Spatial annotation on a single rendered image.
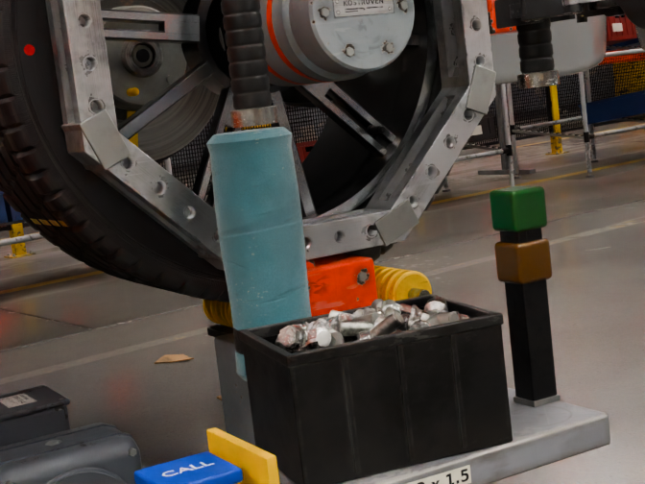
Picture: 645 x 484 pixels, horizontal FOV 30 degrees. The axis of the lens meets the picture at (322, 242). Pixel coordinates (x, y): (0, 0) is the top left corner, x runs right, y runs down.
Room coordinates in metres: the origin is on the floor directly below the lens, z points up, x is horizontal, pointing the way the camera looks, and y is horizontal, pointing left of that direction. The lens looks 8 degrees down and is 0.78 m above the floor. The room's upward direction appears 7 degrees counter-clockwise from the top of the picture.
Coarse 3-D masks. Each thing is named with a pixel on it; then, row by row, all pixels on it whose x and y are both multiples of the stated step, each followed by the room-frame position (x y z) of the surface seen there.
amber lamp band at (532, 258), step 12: (540, 240) 1.13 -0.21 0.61; (504, 252) 1.13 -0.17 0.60; (516, 252) 1.12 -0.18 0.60; (528, 252) 1.12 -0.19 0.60; (540, 252) 1.13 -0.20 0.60; (504, 264) 1.13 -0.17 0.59; (516, 264) 1.12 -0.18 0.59; (528, 264) 1.12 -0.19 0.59; (540, 264) 1.13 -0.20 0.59; (504, 276) 1.14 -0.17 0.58; (516, 276) 1.12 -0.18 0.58; (528, 276) 1.12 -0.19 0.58; (540, 276) 1.12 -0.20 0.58
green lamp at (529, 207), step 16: (496, 192) 1.14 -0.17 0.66; (512, 192) 1.12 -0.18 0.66; (528, 192) 1.12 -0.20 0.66; (496, 208) 1.14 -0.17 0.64; (512, 208) 1.12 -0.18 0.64; (528, 208) 1.12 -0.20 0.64; (544, 208) 1.13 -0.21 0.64; (496, 224) 1.14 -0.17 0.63; (512, 224) 1.12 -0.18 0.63; (528, 224) 1.12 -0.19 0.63; (544, 224) 1.13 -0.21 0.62
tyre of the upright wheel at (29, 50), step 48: (0, 0) 1.31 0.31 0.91; (0, 48) 1.31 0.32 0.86; (48, 48) 1.33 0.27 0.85; (0, 96) 1.32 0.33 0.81; (48, 96) 1.33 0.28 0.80; (432, 96) 1.58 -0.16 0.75; (0, 144) 1.38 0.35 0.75; (48, 144) 1.33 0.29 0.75; (48, 192) 1.33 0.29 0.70; (96, 192) 1.35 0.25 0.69; (48, 240) 1.53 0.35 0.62; (96, 240) 1.35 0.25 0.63; (144, 240) 1.37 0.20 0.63; (192, 288) 1.40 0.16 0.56
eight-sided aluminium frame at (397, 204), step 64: (64, 0) 1.26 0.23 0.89; (448, 0) 1.54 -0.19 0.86; (64, 64) 1.30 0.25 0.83; (448, 64) 1.54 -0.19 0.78; (64, 128) 1.30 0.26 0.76; (448, 128) 1.48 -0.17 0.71; (128, 192) 1.32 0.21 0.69; (192, 192) 1.32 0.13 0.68; (384, 192) 1.48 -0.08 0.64; (320, 256) 1.39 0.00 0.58
